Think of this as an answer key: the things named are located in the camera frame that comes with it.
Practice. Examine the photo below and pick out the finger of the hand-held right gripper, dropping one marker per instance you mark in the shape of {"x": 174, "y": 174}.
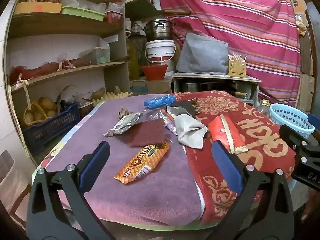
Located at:
{"x": 314, "y": 122}
{"x": 291, "y": 135}

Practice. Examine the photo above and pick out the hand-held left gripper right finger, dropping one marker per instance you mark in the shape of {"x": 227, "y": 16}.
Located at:
{"x": 225, "y": 165}

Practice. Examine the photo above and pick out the white printed sack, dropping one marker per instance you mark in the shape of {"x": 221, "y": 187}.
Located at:
{"x": 10, "y": 180}

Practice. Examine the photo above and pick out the orange snack wrapper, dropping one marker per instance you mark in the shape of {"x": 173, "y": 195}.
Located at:
{"x": 142, "y": 162}

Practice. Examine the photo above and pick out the yellow egg tray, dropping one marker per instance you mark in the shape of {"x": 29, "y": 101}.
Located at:
{"x": 112, "y": 97}

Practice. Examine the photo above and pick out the yellow flat box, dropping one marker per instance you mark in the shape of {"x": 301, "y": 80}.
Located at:
{"x": 25, "y": 7}

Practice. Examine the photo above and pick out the yellow net bag of potatoes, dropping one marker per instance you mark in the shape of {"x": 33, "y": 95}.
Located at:
{"x": 45, "y": 105}

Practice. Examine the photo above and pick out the steel cooking pot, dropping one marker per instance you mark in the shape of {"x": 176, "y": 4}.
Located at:
{"x": 158, "y": 30}

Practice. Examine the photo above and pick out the red mesh bag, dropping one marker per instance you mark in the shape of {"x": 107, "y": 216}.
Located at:
{"x": 47, "y": 67}

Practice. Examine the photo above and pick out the red striped cloth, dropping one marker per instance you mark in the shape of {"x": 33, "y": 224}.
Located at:
{"x": 237, "y": 17}

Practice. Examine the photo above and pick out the yellow oil jug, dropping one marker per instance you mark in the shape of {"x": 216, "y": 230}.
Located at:
{"x": 132, "y": 60}

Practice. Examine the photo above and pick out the wooden stick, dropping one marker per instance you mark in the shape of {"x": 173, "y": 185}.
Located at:
{"x": 177, "y": 12}

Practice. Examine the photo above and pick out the wooden shelf unit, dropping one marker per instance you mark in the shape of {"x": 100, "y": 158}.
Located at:
{"x": 62, "y": 26}

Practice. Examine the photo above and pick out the maroon scouring pad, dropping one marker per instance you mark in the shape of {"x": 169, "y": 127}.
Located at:
{"x": 147, "y": 135}

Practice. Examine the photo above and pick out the tan hanging bundle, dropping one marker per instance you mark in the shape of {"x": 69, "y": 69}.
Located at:
{"x": 301, "y": 27}

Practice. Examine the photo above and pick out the bamboo utensil holder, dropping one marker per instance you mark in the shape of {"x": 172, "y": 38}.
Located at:
{"x": 237, "y": 68}

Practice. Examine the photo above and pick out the silver foil wrapper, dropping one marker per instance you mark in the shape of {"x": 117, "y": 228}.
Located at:
{"x": 175, "y": 110}

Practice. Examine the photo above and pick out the purple towel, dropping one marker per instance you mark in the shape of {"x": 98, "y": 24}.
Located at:
{"x": 155, "y": 192}

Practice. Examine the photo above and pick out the blue plastic bag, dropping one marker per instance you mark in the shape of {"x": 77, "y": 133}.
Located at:
{"x": 160, "y": 101}

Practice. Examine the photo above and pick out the cardboard box with blue print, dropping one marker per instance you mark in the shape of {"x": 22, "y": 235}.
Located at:
{"x": 155, "y": 86}

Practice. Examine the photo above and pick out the clear bottle with yellow label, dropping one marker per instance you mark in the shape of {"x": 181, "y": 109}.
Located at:
{"x": 264, "y": 107}

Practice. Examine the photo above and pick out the grey foil pouch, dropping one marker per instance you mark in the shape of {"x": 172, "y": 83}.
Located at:
{"x": 190, "y": 132}

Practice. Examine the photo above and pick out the white plastic bucket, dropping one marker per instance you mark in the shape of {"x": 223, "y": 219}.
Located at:
{"x": 160, "y": 50}

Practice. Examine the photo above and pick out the red paper packet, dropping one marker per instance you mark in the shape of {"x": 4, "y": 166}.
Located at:
{"x": 220, "y": 130}

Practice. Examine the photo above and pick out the large brown potato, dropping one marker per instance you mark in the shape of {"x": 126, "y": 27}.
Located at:
{"x": 98, "y": 93}

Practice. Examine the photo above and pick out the green plastic tray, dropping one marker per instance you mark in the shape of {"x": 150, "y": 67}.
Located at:
{"x": 82, "y": 13}

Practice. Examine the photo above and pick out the small white shelf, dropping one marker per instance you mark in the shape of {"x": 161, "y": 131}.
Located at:
{"x": 212, "y": 76}

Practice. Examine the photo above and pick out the small brown potato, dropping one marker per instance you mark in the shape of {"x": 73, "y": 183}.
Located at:
{"x": 117, "y": 90}

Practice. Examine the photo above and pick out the light blue plastic basket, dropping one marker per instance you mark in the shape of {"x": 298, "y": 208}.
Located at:
{"x": 282, "y": 120}

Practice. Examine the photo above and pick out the red woven basket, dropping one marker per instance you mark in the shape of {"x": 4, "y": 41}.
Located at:
{"x": 154, "y": 72}

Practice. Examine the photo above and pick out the brown paper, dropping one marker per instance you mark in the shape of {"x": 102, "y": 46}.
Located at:
{"x": 125, "y": 112}

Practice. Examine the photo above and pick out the blue plastic crate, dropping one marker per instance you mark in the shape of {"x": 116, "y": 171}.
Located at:
{"x": 52, "y": 130}

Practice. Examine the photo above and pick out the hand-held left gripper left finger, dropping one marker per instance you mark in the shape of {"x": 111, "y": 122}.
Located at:
{"x": 95, "y": 165}

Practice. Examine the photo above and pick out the small red basket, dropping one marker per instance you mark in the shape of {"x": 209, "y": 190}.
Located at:
{"x": 113, "y": 17}

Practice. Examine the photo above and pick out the clear plastic container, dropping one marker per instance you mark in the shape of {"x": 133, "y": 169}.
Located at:
{"x": 96, "y": 56}

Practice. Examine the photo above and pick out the steel pot in small shelf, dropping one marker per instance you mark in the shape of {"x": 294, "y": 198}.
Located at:
{"x": 191, "y": 86}

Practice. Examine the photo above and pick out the red patterned towel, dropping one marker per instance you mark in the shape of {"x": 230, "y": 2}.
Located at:
{"x": 262, "y": 135}

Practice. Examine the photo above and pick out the purple snack wrapper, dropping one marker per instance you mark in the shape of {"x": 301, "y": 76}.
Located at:
{"x": 171, "y": 126}

